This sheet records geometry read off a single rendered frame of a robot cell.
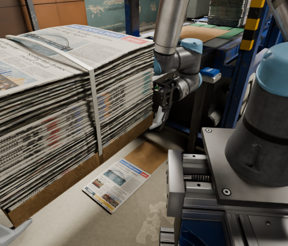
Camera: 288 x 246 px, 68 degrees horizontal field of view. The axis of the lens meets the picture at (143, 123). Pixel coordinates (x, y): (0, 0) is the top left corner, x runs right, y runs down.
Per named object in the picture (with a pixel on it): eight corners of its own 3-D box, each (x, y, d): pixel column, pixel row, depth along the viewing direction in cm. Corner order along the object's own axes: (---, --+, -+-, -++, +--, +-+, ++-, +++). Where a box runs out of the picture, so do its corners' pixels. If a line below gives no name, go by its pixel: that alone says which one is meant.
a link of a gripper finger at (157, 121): (149, 114, 57) (155, 97, 64) (148, 132, 60) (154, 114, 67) (161, 116, 56) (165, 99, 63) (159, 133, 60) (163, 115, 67)
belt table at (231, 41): (221, 66, 129) (225, 49, 123) (139, 48, 163) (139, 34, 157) (256, 43, 174) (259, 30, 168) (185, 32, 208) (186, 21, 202)
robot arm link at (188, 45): (182, 45, 66) (179, 79, 72) (209, 40, 71) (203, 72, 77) (167, 40, 72) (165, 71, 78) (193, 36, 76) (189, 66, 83)
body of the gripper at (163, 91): (143, 86, 66) (165, 75, 73) (142, 110, 71) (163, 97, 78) (163, 95, 62) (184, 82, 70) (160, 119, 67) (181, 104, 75)
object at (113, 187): (112, 214, 124) (112, 213, 124) (81, 189, 139) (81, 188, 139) (151, 176, 148) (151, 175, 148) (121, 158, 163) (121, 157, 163)
